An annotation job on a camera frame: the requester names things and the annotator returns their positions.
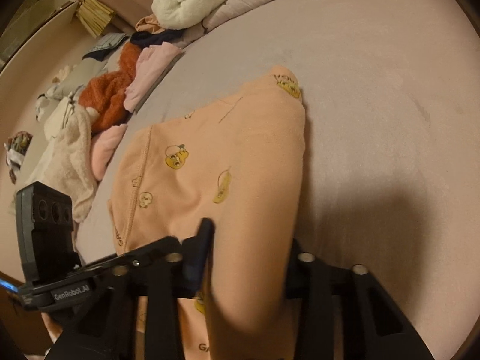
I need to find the grey plaid pillow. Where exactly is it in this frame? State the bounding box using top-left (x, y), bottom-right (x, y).
top-left (82, 33), bottom-right (128, 62)

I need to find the folded pink garment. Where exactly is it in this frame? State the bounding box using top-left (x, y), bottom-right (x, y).
top-left (124, 42), bottom-right (182, 113)

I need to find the orange printed kids garment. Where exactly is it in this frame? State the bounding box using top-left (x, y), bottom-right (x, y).
top-left (107, 67), bottom-right (305, 359)

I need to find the straw woven item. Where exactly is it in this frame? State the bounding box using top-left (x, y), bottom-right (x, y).
top-left (76, 0), bottom-right (115, 38)

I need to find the dark navy garment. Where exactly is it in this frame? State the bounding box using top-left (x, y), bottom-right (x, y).
top-left (129, 29), bottom-right (185, 49)

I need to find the rust fuzzy garment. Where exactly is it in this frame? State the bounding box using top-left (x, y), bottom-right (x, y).
top-left (78, 41), bottom-right (142, 136)

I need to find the light pink garment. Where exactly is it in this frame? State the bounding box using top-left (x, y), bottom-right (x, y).
top-left (90, 124), bottom-right (128, 181)

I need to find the cream fleece garment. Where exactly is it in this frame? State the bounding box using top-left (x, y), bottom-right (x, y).
top-left (23, 105), bottom-right (99, 224)

